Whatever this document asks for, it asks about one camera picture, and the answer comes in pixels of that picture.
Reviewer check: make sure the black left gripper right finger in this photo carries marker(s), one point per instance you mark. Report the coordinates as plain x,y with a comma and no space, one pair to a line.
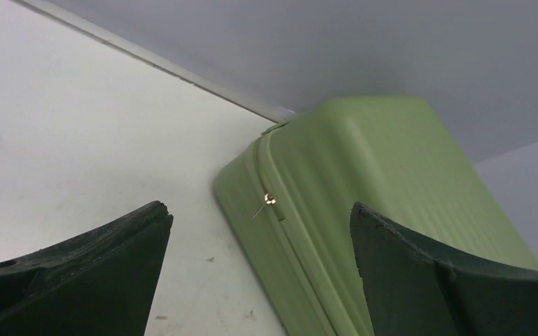
416,285

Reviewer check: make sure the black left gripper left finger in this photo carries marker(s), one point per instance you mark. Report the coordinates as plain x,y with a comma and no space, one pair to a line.
101,282

